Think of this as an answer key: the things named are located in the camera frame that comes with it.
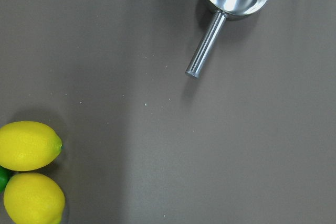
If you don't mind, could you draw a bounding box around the yellow lemon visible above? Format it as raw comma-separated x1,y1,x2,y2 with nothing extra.
1,121,62,172
3,173,65,223

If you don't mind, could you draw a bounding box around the green lime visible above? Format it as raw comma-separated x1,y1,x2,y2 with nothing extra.
0,166,13,192

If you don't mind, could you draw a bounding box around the yellow lemon upper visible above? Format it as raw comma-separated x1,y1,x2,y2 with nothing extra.
1,121,62,172

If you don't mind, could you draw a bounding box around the yellow lemon lower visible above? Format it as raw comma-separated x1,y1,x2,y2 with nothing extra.
3,173,65,223

